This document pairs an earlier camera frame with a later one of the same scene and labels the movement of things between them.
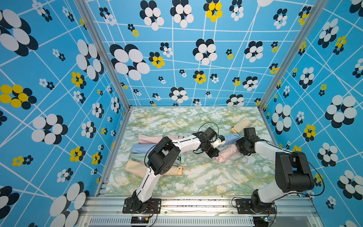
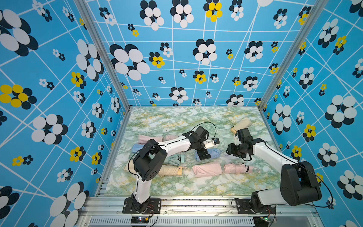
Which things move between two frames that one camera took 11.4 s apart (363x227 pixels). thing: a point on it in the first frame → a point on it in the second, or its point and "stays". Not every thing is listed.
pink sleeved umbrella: x=145 y=139 stays
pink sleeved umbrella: x=226 y=152 → x=208 y=169
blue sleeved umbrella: x=142 y=148 stays
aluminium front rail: x=103 y=211 stays
